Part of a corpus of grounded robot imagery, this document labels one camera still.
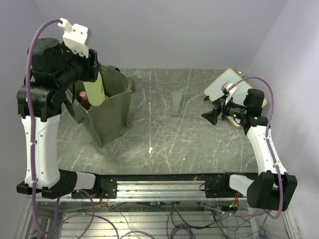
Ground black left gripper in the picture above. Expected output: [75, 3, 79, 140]
[56, 39, 101, 90]

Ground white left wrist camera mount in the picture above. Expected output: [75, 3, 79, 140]
[58, 18, 92, 58]

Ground green bottle pink pump cap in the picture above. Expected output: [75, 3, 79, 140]
[83, 73, 105, 107]

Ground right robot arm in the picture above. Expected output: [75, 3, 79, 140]
[201, 89, 298, 211]

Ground grey squeeze tube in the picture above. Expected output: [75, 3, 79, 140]
[171, 90, 184, 115]

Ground aluminium rail frame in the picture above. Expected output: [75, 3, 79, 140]
[57, 174, 282, 202]

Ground green canvas bag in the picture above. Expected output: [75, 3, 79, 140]
[66, 65, 136, 147]

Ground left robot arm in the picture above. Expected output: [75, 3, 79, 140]
[16, 38, 102, 199]

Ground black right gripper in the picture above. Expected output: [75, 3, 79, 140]
[201, 94, 248, 125]

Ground yellow framed whiteboard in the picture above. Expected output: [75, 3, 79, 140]
[201, 68, 268, 130]

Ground orange soap bottle pink cap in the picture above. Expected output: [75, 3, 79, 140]
[79, 91, 91, 110]

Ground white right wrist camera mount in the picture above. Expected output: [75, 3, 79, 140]
[221, 82, 237, 105]

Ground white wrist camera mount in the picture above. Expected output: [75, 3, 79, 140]
[221, 82, 237, 105]
[58, 18, 92, 58]

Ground loose cables under table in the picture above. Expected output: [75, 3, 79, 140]
[99, 194, 275, 239]

